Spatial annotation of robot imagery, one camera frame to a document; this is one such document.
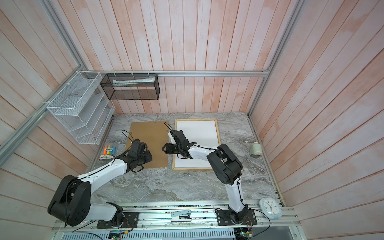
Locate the autumn forest photo print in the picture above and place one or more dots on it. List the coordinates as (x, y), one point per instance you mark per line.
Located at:
(201, 132)

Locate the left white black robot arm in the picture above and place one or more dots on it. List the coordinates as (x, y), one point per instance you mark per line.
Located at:
(71, 202)

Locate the white round clock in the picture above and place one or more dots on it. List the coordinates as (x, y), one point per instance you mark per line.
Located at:
(271, 208)

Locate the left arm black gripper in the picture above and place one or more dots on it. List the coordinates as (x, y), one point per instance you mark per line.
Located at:
(148, 156)

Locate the pack of coloured highlighters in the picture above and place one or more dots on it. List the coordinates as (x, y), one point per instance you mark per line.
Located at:
(108, 152)

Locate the white wire mesh shelf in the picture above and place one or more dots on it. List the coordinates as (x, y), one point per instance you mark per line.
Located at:
(83, 112)

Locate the black wire mesh basket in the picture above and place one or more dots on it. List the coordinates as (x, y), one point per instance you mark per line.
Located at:
(151, 92)

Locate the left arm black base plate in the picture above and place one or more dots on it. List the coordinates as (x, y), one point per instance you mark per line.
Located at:
(129, 220)

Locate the light wooden picture frame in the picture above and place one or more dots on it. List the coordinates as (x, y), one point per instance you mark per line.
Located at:
(174, 162)

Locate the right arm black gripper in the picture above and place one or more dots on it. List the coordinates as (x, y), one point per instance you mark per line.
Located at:
(169, 148)

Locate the brown cardboard backing board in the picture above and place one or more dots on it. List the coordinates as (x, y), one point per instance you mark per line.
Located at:
(155, 135)

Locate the paper inside black basket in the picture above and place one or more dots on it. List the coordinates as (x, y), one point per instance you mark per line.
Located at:
(134, 82)

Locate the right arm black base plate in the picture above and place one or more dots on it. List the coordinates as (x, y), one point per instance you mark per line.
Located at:
(230, 217)

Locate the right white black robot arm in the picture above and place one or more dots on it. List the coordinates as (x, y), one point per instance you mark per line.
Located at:
(226, 166)

